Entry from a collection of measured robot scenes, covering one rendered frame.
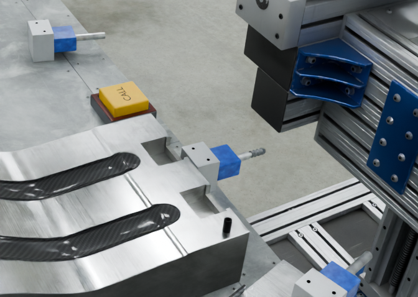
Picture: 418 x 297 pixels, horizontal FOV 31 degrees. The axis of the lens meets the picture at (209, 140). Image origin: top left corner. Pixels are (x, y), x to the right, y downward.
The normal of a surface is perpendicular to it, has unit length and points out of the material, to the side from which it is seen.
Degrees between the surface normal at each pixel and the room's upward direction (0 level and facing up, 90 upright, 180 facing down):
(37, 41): 90
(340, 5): 90
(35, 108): 0
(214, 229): 0
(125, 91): 0
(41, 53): 90
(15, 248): 30
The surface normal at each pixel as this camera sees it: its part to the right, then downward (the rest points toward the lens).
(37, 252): 0.50, -0.79
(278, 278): 0.11, -0.79
